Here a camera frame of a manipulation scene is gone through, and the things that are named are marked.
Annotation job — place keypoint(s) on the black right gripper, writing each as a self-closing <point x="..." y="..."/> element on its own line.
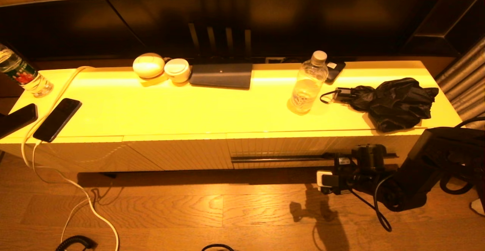
<point x="343" y="175"/>

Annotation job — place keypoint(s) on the white cabinet drawer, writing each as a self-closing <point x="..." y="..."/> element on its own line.
<point x="284" y="145"/>

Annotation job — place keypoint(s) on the black umbrella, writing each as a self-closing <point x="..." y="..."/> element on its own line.
<point x="394" y="103"/>

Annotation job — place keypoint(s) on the clear plastic water bottle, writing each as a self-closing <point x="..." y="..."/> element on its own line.
<point x="307" y="88"/>

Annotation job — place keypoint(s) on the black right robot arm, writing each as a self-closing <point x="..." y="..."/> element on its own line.
<point x="435" y="156"/>

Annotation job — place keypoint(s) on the cream ribbed sideboard cabinet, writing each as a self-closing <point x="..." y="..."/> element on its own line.
<point x="189" y="107"/>

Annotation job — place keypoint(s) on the small black stickered device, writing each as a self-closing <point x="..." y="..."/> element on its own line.
<point x="335" y="72"/>

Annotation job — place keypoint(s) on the black television screen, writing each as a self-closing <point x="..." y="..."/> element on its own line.
<point x="303" y="23"/>

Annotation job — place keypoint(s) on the dark grey antenna router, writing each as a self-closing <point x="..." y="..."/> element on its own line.
<point x="221" y="76"/>

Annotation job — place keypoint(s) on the white round device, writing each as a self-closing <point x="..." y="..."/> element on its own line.
<point x="177" y="70"/>

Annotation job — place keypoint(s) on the white oval device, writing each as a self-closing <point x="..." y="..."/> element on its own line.
<point x="148" y="66"/>

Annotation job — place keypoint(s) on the black smartphone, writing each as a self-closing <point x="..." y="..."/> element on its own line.
<point x="57" y="120"/>
<point x="17" y="119"/>

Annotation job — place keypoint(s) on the water bottle with colourful label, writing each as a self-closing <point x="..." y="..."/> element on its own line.
<point x="22" y="74"/>

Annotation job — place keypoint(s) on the dark wooden wall shelf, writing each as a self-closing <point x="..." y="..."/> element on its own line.
<point x="454" y="16"/>

